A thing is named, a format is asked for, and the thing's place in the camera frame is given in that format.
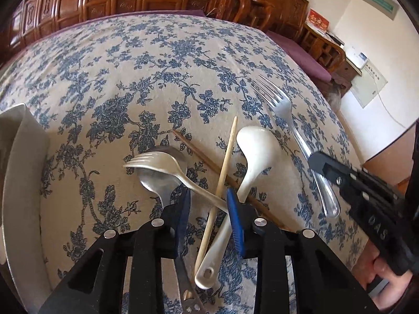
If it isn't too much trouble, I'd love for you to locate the light bamboo chopstick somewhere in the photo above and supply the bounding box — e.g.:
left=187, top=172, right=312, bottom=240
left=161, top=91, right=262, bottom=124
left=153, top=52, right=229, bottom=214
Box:
left=195, top=116, right=238, bottom=269

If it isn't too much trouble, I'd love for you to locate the red box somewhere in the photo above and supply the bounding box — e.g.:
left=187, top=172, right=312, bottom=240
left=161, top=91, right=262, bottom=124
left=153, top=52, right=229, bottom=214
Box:
left=308, top=8, right=329, bottom=33

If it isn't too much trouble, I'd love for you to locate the wooden side table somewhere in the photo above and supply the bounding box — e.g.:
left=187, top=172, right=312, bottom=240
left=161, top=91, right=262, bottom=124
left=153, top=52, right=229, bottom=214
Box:
left=303, top=23, right=361, bottom=86

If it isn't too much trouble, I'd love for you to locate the purple armchair cushion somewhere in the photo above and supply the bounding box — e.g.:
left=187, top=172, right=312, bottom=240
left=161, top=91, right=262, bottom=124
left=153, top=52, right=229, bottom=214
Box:
left=267, top=29, right=332, bottom=82

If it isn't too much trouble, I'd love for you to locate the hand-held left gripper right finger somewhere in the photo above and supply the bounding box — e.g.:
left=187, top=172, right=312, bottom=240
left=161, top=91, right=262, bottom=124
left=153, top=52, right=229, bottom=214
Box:
left=227, top=188, right=377, bottom=314

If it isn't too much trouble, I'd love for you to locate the blue floral tablecloth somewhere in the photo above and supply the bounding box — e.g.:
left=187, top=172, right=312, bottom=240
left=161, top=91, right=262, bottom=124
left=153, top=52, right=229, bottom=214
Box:
left=0, top=13, right=370, bottom=314

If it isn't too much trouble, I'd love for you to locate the white cable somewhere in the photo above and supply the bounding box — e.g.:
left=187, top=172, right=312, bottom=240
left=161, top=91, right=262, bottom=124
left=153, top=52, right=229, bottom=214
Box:
left=376, top=93, right=408, bottom=128

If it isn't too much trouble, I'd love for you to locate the rectangular metal tin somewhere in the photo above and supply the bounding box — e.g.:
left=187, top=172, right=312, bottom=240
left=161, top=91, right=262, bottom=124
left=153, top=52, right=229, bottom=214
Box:
left=0, top=103, right=53, bottom=305

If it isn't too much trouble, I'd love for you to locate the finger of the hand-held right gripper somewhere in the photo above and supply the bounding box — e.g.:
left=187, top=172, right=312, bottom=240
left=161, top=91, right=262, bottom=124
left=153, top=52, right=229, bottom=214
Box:
left=308, top=150, right=361, bottom=187

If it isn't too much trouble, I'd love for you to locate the person's right hand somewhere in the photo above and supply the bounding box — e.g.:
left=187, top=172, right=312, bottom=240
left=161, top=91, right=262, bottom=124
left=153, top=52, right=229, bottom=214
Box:
left=357, top=240, right=415, bottom=313

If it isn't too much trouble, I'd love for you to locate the grey electrical panel box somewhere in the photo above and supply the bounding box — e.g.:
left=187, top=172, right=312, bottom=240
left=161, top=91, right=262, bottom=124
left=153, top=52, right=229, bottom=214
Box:
left=362, top=0, right=398, bottom=18

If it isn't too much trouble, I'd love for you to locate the dark wooden chopstick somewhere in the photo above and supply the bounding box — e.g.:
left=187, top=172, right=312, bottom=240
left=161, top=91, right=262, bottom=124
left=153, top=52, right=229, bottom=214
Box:
left=172, top=129, right=290, bottom=231

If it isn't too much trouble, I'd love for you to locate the white ceramic spoon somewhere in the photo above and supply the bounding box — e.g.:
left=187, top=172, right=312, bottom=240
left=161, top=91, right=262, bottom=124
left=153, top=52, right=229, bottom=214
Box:
left=194, top=126, right=282, bottom=290

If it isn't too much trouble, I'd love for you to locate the white plastic fork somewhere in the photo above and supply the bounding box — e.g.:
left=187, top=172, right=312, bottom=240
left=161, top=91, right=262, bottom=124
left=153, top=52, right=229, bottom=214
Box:
left=123, top=153, right=230, bottom=210

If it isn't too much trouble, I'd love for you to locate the wooden door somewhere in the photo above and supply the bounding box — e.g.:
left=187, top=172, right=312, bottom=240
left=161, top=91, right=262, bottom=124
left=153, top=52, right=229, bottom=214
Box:
left=363, top=126, right=419, bottom=190

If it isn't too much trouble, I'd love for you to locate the metal spoon with holed handle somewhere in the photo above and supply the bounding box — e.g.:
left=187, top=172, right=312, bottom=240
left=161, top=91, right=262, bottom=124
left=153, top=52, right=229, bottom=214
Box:
left=138, top=145, right=207, bottom=314

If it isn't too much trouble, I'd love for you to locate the metal fork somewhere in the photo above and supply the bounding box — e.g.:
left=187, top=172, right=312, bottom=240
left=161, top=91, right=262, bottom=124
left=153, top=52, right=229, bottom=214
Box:
left=251, top=75, right=341, bottom=218

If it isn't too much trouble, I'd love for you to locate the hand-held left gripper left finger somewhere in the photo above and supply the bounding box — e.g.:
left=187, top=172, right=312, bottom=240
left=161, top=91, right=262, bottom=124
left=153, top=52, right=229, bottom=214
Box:
left=39, top=186, right=192, bottom=314

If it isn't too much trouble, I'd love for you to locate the grey fluffy duster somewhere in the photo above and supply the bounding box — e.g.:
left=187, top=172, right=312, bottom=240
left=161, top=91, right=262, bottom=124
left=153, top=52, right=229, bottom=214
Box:
left=322, top=78, right=344, bottom=108

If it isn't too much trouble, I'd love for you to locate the white wall panel cover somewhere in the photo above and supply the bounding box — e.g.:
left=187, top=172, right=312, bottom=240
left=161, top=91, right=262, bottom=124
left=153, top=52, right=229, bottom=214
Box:
left=350, top=62, right=388, bottom=108

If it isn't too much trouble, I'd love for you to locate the white box device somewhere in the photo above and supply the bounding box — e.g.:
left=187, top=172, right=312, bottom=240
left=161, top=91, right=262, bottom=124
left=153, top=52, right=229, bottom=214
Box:
left=345, top=46, right=370, bottom=69

